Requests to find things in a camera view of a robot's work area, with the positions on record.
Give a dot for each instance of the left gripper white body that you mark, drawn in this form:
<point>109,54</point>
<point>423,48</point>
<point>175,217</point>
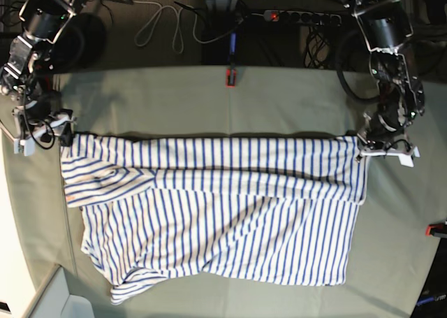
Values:
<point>377,139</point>

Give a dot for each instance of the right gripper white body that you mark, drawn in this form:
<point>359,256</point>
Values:
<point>42,132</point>

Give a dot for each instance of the blue white striped t-shirt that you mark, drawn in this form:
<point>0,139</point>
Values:
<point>274,210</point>

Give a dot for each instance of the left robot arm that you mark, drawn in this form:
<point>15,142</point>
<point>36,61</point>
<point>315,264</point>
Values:
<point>387,32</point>

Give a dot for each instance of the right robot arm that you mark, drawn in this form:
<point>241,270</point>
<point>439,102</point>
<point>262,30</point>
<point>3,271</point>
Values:
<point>24,77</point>

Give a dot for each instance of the red black right clamp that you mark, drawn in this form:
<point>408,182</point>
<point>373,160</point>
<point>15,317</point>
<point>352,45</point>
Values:
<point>438,230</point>

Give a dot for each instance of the red black clamp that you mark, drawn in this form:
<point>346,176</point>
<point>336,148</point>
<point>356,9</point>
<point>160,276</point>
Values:
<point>231,77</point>
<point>438,230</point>

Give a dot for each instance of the black round stand base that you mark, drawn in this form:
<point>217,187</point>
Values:
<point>87,42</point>

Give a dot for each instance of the light grey plastic bin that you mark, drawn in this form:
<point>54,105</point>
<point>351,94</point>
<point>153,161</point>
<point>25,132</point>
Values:
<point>53,299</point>

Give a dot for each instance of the red black centre clamp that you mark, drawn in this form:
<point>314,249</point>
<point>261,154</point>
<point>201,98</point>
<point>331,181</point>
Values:
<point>231,77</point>

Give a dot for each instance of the black power strip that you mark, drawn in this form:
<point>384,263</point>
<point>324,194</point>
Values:
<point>301,17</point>

